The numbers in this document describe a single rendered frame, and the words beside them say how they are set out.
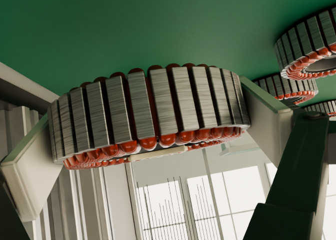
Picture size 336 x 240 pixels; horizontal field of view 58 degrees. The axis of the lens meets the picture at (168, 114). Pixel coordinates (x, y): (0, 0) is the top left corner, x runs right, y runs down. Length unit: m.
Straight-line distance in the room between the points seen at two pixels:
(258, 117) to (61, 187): 0.31
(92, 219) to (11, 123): 0.20
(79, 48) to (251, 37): 0.15
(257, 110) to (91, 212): 0.35
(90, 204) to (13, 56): 0.26
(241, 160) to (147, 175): 2.03
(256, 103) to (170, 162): 6.46
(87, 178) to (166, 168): 6.16
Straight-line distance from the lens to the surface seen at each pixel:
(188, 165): 6.59
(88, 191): 0.46
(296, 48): 0.29
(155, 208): 6.67
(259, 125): 0.16
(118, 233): 0.58
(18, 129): 0.32
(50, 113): 0.16
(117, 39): 0.25
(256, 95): 0.16
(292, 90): 0.44
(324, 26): 0.28
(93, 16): 0.22
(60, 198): 0.41
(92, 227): 0.47
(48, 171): 0.17
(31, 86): 0.34
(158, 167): 6.62
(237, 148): 3.14
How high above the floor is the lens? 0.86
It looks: 11 degrees down
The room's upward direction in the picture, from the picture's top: 169 degrees clockwise
